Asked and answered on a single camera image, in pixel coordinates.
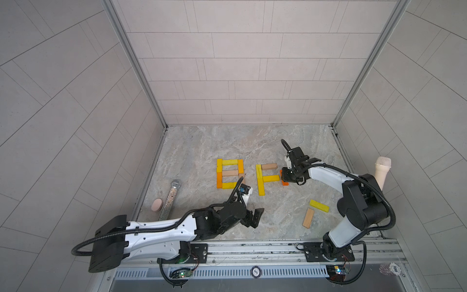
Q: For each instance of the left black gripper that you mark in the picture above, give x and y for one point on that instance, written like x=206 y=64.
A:
x=248 y=222

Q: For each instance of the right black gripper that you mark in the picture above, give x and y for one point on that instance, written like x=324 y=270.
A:
x=284 y=176

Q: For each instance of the yellow block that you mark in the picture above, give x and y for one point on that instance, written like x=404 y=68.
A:
x=219 y=165
x=319 y=206
x=261 y=187
x=258 y=169
x=229 y=185
x=271 y=178
x=230 y=162

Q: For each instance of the amber orange block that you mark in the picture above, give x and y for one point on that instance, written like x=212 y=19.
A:
x=240 y=166

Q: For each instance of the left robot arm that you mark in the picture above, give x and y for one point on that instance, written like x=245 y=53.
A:
x=120 y=239

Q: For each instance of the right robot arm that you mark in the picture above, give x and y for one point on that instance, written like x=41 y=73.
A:
x=363 y=206

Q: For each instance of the glitter silver microphone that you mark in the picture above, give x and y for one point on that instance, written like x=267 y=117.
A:
x=166 y=209

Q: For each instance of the beige microphone on stand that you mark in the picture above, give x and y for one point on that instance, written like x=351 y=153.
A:
x=382 y=168

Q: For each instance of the left circuit board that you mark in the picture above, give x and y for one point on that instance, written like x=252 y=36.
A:
x=181 y=273

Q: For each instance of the circuit board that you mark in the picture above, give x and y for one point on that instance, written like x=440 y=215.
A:
x=337 y=273
x=181 y=273

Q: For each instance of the pink round pad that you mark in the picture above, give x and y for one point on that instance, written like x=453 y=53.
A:
x=157 y=205

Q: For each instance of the right circuit board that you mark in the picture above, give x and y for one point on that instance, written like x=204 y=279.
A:
x=337 y=273

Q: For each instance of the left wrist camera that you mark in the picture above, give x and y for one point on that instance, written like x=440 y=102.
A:
x=243 y=194

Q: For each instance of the aluminium rail frame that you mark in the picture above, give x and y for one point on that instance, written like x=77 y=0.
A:
x=267 y=252

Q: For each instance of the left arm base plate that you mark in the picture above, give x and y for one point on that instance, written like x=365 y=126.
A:
x=193 y=253

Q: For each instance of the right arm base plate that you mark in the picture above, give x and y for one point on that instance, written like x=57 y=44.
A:
x=327 y=252

